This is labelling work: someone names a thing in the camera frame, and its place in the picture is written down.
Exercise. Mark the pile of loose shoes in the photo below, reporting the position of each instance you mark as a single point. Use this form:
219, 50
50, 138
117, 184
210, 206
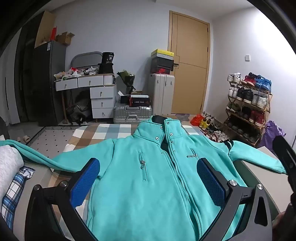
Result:
214, 129

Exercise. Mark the red paper bag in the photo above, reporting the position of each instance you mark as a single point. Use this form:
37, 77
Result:
53, 33

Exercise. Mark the wooden door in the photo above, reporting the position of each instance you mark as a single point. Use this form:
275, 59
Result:
189, 88

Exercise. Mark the dark refrigerator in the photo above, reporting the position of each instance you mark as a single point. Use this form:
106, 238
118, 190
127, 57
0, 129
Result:
48, 88

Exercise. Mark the bouquet in black wrap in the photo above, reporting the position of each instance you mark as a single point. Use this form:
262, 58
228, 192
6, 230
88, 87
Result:
128, 80

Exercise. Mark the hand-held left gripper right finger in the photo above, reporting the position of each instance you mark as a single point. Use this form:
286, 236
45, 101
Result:
210, 183

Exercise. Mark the red plastic bag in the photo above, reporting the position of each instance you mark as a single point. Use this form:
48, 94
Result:
197, 120

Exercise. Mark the white hard suitcase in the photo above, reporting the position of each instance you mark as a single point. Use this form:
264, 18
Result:
159, 92

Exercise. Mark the white dressing desk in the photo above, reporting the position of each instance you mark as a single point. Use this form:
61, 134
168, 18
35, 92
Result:
89, 81

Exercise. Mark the black gift bag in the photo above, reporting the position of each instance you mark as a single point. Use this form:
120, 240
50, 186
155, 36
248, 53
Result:
106, 68

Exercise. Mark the dark duffel bag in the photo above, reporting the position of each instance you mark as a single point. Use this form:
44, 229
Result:
78, 113

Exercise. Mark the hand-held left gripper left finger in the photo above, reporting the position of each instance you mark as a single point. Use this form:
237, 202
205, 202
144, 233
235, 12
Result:
85, 183

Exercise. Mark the grey rounded vanity mirror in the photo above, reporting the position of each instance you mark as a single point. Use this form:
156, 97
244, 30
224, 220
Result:
85, 59

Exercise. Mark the teal zip jacket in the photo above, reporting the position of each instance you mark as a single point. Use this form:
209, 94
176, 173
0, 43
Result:
143, 197

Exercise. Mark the grey dotted rug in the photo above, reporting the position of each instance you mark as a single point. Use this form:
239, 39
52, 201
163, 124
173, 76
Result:
50, 139

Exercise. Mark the large flat cardboard box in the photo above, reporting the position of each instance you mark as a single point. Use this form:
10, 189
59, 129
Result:
44, 27

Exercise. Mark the person's right hand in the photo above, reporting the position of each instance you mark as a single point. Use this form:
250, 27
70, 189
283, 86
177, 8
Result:
280, 220

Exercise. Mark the silver ribbed suitcase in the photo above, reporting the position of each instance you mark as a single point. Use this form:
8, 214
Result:
131, 113

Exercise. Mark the purple plastic bag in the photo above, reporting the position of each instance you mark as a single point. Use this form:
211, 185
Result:
270, 134

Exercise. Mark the grey pillow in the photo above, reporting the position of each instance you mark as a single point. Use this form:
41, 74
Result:
9, 166

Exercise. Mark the blue plaid cloth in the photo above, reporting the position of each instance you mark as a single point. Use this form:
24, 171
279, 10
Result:
13, 190

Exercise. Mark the checkered blanket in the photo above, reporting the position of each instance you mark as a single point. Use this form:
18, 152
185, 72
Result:
104, 134

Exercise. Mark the heap of desk clutter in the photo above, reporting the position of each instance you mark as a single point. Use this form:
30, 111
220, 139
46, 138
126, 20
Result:
74, 73

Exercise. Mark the black labelled tub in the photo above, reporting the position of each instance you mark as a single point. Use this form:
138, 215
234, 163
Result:
108, 57

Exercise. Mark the pale grey side table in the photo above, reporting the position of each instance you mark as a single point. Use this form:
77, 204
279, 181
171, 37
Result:
261, 180

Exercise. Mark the dark wardrobe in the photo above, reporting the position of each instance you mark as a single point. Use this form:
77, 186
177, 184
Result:
25, 81

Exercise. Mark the red and black shoe box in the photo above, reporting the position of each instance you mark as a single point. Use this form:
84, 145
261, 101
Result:
160, 69

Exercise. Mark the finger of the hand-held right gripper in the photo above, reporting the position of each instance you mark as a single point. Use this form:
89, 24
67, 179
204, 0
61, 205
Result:
281, 144

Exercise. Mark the small black box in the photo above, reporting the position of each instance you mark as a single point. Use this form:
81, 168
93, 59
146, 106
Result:
124, 99

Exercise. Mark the small open cardboard box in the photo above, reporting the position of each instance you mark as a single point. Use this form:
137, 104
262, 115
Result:
66, 38

